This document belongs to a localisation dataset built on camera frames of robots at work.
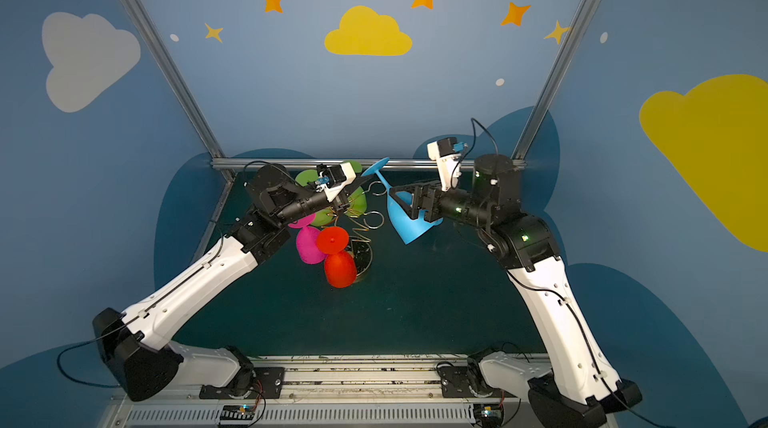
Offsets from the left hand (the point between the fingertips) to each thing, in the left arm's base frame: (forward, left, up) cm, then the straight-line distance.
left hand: (364, 164), depth 62 cm
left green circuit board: (-40, +32, -48) cm, 70 cm away
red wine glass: (-12, +6, -23) cm, 27 cm away
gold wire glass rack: (+2, +3, -25) cm, 25 cm away
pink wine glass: (-6, +15, -22) cm, 27 cm away
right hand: (-5, -9, -1) cm, 10 cm away
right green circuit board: (-39, -31, -48) cm, 69 cm away
